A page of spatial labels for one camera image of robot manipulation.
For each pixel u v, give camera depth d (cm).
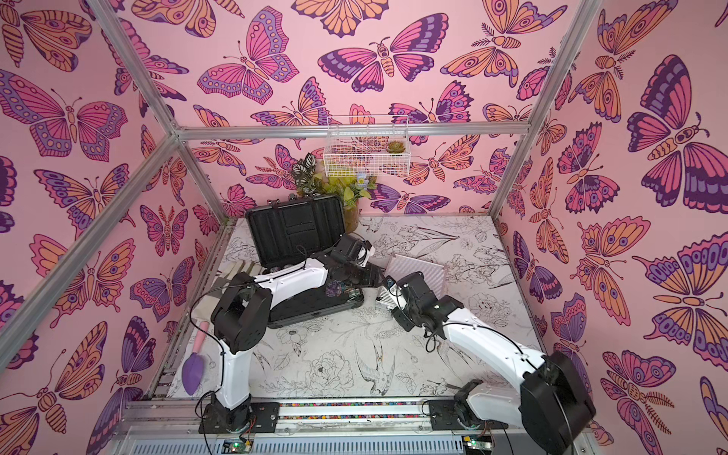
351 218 112
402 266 98
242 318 52
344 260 76
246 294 56
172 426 73
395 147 93
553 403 40
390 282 74
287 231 99
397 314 75
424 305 63
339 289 94
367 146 95
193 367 81
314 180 102
